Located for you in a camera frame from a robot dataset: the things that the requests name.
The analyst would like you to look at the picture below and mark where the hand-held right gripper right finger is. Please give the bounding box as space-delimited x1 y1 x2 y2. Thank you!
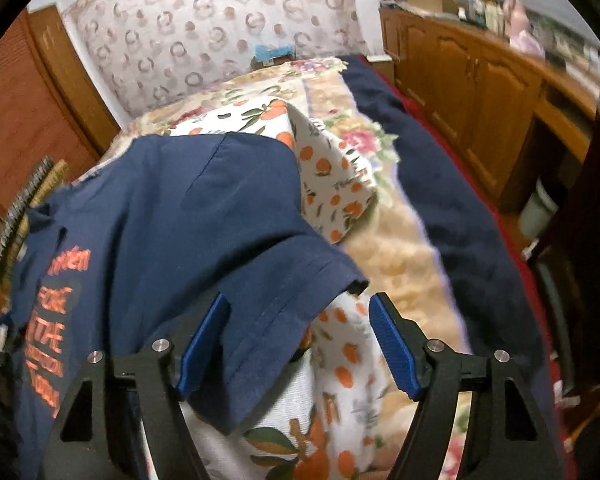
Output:
369 291 566 480

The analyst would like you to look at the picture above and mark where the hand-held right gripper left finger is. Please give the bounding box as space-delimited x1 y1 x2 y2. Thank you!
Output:
42 291 231 480

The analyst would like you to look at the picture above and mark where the navy t-shirt with orange print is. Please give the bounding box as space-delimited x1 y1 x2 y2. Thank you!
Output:
7 132 371 480

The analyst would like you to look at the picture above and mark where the beige floral blanket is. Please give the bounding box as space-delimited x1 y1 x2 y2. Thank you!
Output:
100 57 476 480

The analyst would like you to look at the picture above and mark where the navy blanket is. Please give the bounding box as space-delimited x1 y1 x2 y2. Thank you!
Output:
341 55 566 480

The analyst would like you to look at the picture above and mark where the white orange-fruit print bed sheet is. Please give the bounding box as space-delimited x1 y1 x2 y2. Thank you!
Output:
165 92 416 480

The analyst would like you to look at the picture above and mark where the white waste bin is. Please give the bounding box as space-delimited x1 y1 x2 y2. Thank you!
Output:
519 180 561 238

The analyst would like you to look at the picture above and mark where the dark brown chair back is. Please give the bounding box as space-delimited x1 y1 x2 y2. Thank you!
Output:
527 105 600 401

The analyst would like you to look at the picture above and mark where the stack of folded blankets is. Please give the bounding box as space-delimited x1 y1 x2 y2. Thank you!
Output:
27 160 72 206

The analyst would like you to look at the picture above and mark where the dark circle-pattern folded cloth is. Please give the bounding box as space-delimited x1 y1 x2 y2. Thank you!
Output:
0 157 56 288

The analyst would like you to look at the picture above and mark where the wooden cabinet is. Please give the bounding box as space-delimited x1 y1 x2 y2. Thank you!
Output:
380 7 600 213

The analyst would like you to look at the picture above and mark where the louvred wooden door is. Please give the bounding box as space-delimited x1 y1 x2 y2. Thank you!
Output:
0 7 121 311

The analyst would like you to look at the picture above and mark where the blue crumpled bag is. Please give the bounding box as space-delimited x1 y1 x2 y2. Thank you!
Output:
252 44 296 68

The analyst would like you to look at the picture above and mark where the pink tissue pack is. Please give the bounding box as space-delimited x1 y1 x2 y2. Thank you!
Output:
510 30 546 56

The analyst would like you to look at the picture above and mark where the cardboard box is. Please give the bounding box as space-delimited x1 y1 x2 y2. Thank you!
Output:
405 0 461 16

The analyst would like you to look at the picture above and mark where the pink jug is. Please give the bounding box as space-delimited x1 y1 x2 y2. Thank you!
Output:
502 0 528 36

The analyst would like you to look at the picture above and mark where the circle-pattern sheer wall curtain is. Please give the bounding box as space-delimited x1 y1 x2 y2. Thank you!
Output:
62 0 371 118

